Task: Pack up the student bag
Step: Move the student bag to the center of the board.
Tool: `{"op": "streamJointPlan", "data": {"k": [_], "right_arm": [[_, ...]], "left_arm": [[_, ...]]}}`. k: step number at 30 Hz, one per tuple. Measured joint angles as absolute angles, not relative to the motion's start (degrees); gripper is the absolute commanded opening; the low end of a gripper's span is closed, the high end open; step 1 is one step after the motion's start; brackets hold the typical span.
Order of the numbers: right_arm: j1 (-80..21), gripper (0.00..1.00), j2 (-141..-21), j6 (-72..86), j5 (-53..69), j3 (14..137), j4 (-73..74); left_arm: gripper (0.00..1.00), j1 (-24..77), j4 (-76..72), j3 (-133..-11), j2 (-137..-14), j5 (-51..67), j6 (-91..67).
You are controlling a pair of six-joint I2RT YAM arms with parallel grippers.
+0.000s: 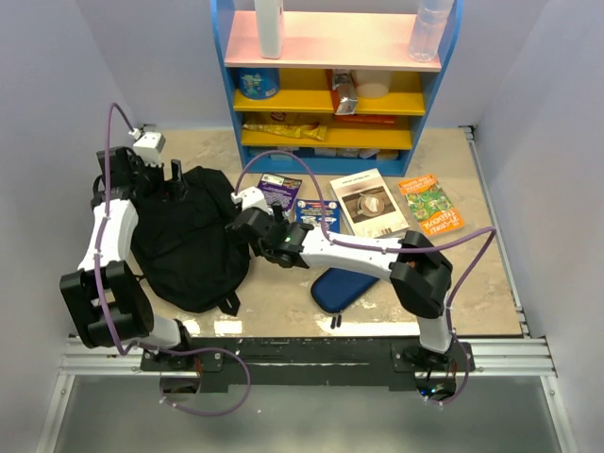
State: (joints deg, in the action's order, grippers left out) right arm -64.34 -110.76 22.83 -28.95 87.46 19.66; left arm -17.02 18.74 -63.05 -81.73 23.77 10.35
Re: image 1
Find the white carton on shelf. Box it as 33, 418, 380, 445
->
254, 0, 284, 59

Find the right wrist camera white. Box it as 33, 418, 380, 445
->
230, 187, 273, 215

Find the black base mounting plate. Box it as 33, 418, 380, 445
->
141, 336, 476, 395

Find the silver orange snack bag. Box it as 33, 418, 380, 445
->
329, 69, 358, 116

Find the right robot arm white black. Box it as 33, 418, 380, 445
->
226, 207, 454, 371

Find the blue round tin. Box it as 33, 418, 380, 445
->
237, 68, 280, 100

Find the clear plastic bottle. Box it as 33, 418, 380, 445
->
408, 0, 454, 62

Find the aluminium rail frame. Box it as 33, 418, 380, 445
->
35, 123, 579, 453

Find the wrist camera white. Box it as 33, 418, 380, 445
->
230, 187, 273, 215
129, 128, 165, 167

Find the black backpack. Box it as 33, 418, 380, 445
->
131, 166, 250, 316

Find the white coffee cover book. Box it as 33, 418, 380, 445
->
330, 169, 409, 239

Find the purple book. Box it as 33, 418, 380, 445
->
258, 173, 302, 217

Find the white plastic tub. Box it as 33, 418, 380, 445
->
352, 70, 393, 99

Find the orange flat box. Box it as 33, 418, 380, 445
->
332, 114, 397, 126

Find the blue shelf unit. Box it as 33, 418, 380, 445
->
210, 1, 463, 176

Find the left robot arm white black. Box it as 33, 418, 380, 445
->
59, 144, 195, 370

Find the orange treehouse book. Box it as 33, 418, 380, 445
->
398, 174, 465, 237

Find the blue comic book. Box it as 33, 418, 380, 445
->
295, 198, 341, 233

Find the yellow chips bag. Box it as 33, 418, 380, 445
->
243, 111, 327, 141

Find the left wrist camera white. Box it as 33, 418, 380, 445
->
129, 128, 165, 167

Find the blue zip pencil case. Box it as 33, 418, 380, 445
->
310, 268, 378, 313

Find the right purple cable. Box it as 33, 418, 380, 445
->
233, 149, 498, 407

